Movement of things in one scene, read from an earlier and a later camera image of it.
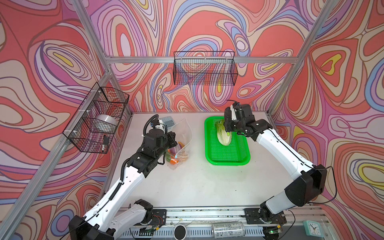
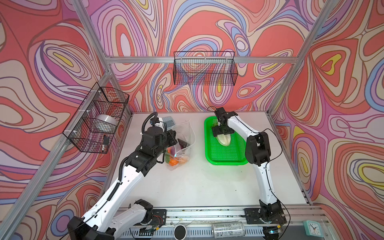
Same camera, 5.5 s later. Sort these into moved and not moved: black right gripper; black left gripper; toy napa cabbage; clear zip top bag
Moved: black right gripper
Not moved: clear zip top bag; black left gripper; toy napa cabbage
